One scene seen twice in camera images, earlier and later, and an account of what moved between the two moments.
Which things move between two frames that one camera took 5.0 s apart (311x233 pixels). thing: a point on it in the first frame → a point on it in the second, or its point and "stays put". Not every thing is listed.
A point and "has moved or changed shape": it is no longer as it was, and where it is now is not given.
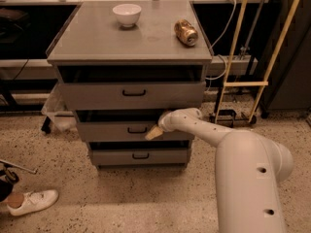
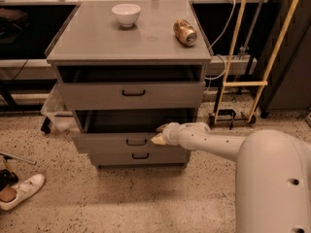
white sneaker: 21,203 → 12,196
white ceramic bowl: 127,15 stays put
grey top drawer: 131,87 stays put
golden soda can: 186,32 stays put
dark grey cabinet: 290,85 stays put
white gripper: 165,122 → 171,134
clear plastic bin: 57,116 stays put
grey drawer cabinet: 122,63 stays put
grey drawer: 123,125 has moved or changed shape
